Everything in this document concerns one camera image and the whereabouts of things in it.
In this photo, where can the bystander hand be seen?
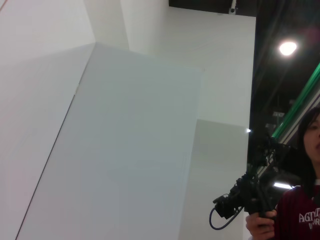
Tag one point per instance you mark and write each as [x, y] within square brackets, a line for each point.
[260, 230]

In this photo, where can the black handheld camera rig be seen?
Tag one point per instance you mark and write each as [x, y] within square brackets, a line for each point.
[250, 197]

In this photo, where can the person in maroon shirt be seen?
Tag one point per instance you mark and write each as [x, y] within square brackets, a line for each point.
[295, 215]

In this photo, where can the bright strip light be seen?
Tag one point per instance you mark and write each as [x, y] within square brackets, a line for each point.
[282, 185]

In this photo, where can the green ceiling beam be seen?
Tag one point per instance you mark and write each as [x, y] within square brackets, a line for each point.
[300, 100]

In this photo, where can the round ceiling lamp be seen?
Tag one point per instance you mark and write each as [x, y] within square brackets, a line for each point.
[287, 48]

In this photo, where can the white security camera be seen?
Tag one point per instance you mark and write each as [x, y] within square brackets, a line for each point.
[232, 10]

